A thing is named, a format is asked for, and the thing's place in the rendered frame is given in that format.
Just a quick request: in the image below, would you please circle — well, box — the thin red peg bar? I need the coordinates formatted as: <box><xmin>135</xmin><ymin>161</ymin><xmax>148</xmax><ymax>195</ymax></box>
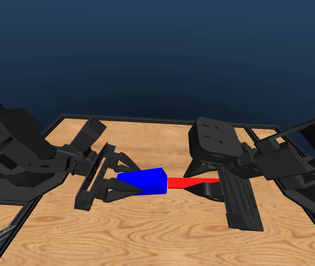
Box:
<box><xmin>167</xmin><ymin>177</ymin><xmax>220</xmax><ymax>190</ymax></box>

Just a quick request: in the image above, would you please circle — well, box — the blue hollow socket block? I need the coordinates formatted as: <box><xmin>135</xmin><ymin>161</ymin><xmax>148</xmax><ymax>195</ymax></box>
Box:
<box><xmin>116</xmin><ymin>167</ymin><xmax>169</xmax><ymax>197</ymax></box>

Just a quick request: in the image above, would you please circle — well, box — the black table frame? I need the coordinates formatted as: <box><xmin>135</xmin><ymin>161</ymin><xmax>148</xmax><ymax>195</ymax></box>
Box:
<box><xmin>0</xmin><ymin>112</ymin><xmax>315</xmax><ymax>266</ymax></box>

